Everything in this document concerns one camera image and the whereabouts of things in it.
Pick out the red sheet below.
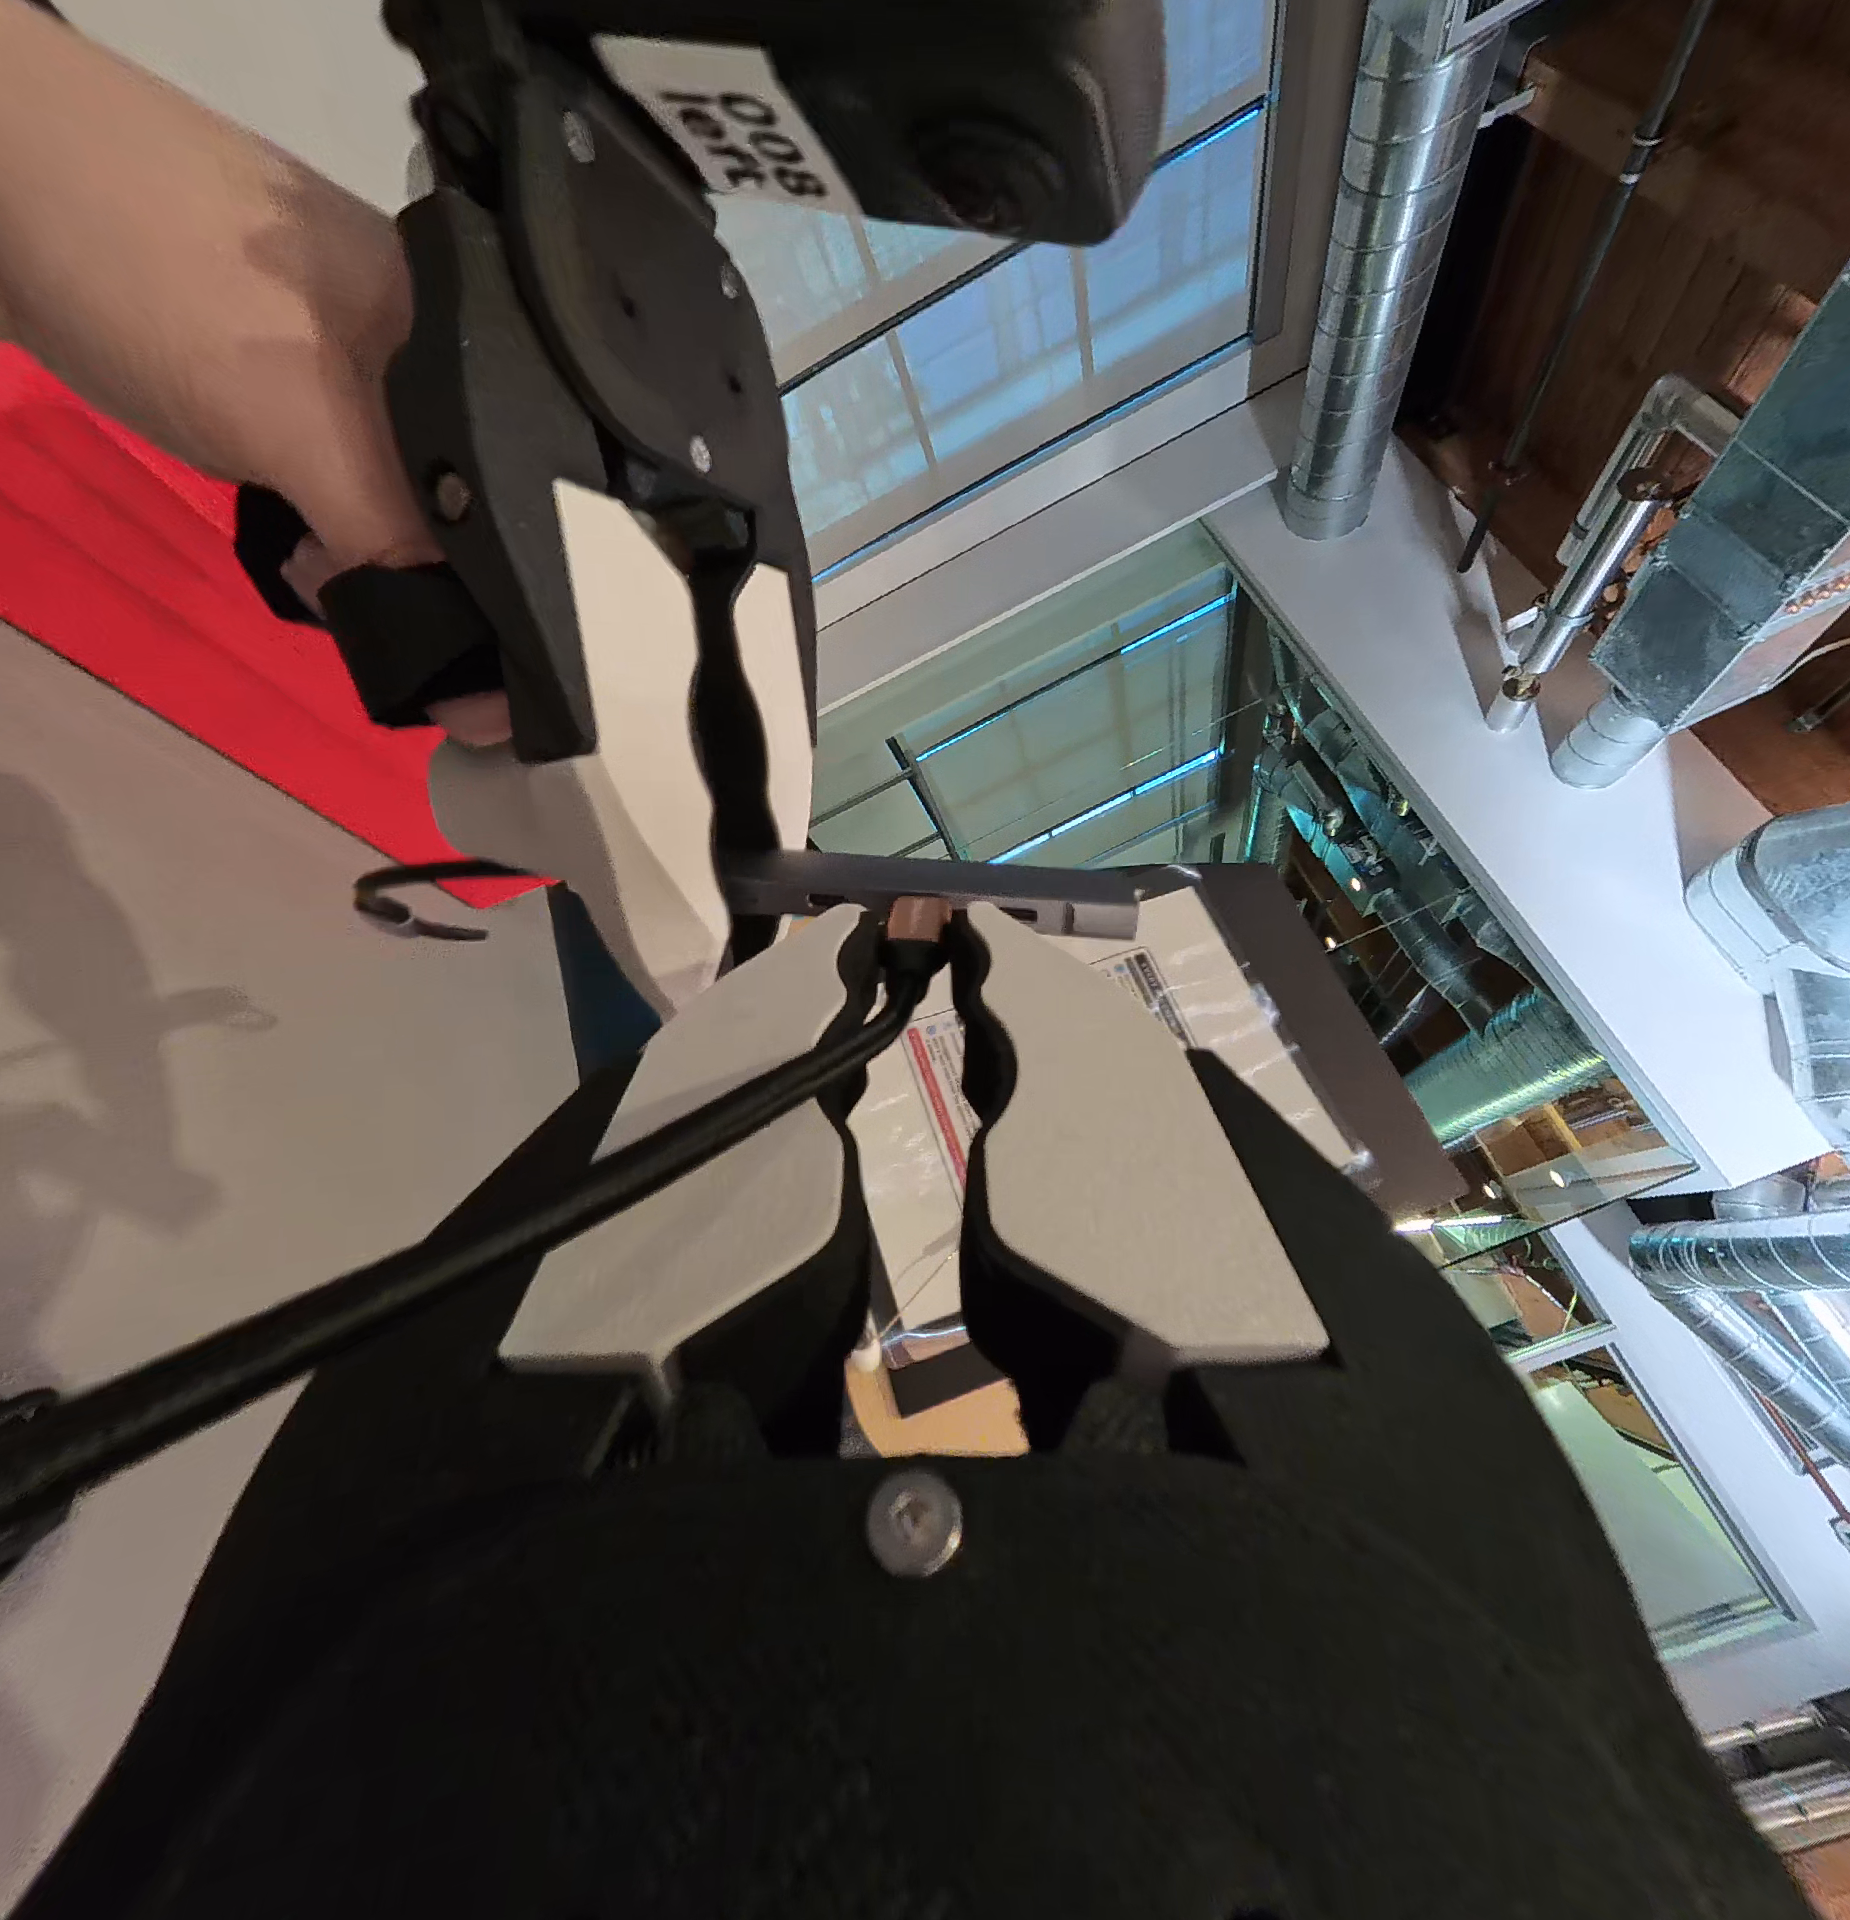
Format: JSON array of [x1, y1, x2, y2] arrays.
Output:
[[0, 335, 564, 912]]

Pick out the silver spiral duct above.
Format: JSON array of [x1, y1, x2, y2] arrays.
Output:
[[1284, 0, 1519, 542]]

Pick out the grey flat panel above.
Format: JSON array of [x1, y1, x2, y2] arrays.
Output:
[[1184, 862, 1466, 1218]]

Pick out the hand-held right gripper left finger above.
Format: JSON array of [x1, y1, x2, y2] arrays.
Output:
[[498, 899, 888, 1458]]

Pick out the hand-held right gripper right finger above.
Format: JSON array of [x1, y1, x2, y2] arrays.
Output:
[[948, 899, 1339, 1458]]

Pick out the white printed notice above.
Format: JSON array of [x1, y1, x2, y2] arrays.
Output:
[[847, 936, 1239, 1416]]

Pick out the rectangular galvanised duct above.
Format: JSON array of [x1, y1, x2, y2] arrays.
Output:
[[1590, 197, 1850, 735]]

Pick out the grey usb hub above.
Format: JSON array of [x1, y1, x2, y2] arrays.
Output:
[[723, 852, 1208, 948]]

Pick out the black cable with orange plugs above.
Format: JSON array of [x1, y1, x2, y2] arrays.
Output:
[[0, 895, 957, 1600]]

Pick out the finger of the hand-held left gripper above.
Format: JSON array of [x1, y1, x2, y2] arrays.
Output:
[[698, 515, 825, 964], [426, 481, 764, 1016]]

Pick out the window with grey frame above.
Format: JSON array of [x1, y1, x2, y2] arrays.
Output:
[[723, 0, 1306, 603]]

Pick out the silver metal pipes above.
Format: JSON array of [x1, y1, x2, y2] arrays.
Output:
[[1482, 375, 1746, 788]]

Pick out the person's left hand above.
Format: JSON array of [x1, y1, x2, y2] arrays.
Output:
[[143, 137, 518, 749]]

